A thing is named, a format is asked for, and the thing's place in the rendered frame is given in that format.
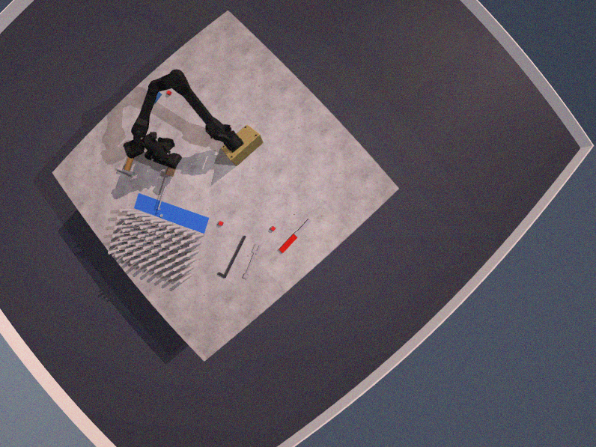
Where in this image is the blue tape strip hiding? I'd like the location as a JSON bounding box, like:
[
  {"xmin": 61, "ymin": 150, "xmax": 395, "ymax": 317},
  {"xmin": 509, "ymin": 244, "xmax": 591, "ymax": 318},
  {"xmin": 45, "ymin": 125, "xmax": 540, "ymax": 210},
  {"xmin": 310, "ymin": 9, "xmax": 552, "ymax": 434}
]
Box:
[{"xmin": 134, "ymin": 194, "xmax": 209, "ymax": 234}]

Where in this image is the red rectangular bar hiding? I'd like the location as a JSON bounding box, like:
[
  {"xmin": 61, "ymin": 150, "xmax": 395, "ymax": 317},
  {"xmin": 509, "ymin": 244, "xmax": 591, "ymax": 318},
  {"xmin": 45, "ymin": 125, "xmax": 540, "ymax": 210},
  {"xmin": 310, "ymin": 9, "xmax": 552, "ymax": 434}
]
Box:
[{"xmin": 279, "ymin": 219, "xmax": 311, "ymax": 253}]

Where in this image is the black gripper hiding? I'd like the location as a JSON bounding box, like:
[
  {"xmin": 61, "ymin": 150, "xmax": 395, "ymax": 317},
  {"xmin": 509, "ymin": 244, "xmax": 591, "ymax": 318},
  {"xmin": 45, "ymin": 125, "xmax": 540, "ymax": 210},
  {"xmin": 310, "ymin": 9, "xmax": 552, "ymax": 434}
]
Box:
[{"xmin": 145, "ymin": 144, "xmax": 182, "ymax": 169}]

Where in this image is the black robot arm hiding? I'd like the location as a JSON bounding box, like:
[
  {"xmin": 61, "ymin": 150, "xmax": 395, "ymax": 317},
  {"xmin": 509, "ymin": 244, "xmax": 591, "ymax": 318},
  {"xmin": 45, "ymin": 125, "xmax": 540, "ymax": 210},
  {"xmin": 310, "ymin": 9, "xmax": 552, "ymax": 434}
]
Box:
[{"xmin": 123, "ymin": 69, "xmax": 244, "ymax": 159}]

